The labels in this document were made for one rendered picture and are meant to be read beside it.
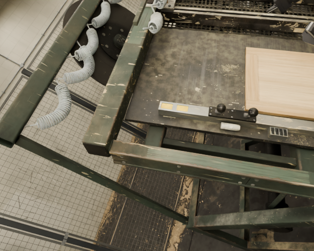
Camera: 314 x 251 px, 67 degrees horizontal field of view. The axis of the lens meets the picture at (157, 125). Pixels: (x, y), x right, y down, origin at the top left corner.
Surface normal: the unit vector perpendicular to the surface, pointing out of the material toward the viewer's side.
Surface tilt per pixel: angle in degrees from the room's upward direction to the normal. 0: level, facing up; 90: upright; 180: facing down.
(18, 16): 90
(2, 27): 90
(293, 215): 0
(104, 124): 52
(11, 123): 90
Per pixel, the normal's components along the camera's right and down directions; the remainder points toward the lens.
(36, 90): 0.57, -0.35
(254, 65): -0.04, -0.56
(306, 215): -0.80, -0.46
